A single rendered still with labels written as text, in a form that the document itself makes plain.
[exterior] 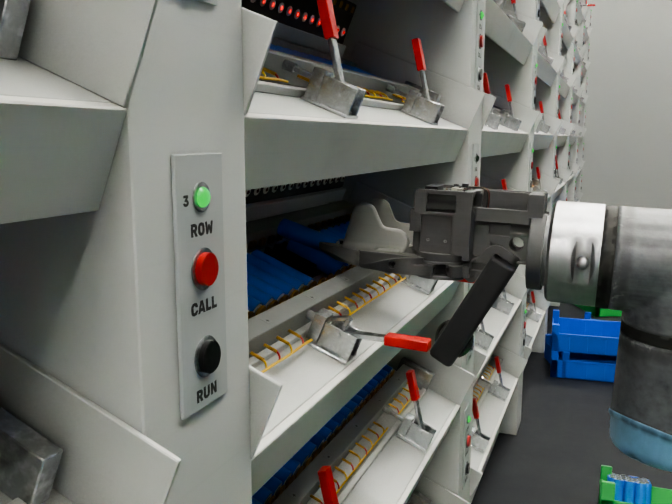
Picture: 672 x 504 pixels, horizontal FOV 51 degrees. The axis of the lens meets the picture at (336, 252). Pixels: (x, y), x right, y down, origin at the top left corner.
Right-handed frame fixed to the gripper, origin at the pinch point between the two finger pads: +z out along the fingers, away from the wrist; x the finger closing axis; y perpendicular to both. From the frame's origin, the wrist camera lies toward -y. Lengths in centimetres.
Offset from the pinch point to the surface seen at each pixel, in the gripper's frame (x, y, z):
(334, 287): 6.7, -2.0, -2.5
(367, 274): -1.1, -2.2, -3.0
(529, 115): -99, 16, -8
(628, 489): -63, -49, -34
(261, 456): 29.9, -6.9, -7.1
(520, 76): -99, 25, -5
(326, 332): 14.5, -3.8, -4.9
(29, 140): 45.6, 11.4, -5.9
